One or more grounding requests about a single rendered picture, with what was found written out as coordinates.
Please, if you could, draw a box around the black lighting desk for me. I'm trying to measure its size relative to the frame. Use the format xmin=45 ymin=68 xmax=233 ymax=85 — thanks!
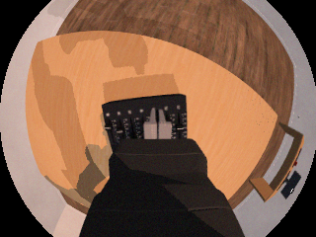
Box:
xmin=102 ymin=94 xmax=188 ymax=152

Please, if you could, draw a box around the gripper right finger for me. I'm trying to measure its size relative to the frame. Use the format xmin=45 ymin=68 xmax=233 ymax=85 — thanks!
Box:
xmin=157 ymin=110 xmax=172 ymax=139

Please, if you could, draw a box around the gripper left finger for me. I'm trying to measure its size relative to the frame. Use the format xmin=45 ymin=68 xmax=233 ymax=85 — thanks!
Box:
xmin=143 ymin=110 xmax=157 ymax=139

